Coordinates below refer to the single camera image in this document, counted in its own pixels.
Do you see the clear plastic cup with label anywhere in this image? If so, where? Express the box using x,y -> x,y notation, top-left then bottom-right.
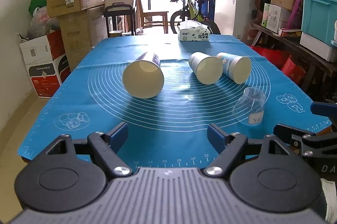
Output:
233,87 -> 266,126

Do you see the purple tall paper cup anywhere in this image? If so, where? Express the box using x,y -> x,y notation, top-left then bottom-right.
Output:
122,51 -> 164,99

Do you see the blue white paper cup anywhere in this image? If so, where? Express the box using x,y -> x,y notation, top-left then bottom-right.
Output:
217,52 -> 252,85

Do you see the red gift bag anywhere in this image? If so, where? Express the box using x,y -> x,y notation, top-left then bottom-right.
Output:
251,46 -> 306,85

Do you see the blue silicone baking mat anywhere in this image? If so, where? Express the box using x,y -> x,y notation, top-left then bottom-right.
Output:
18,35 -> 331,169

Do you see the teal plastic storage crate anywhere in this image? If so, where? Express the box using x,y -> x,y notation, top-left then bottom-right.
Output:
302,0 -> 337,47

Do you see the red white cardboard box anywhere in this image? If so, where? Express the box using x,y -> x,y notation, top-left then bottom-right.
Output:
20,30 -> 71,98

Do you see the white green small box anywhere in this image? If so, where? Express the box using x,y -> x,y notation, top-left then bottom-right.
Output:
262,4 -> 291,33

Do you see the lower brown cardboard box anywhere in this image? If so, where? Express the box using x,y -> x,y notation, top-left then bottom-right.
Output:
58,6 -> 107,70

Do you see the tissue pack white green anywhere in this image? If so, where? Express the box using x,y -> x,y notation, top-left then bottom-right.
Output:
178,20 -> 211,41

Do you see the wooden chair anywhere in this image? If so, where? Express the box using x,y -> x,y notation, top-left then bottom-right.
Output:
136,0 -> 169,34

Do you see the white chest freezer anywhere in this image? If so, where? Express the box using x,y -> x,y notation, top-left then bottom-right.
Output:
214,0 -> 255,42

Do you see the green black bicycle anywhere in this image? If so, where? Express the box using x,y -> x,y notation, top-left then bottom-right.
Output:
170,0 -> 221,35

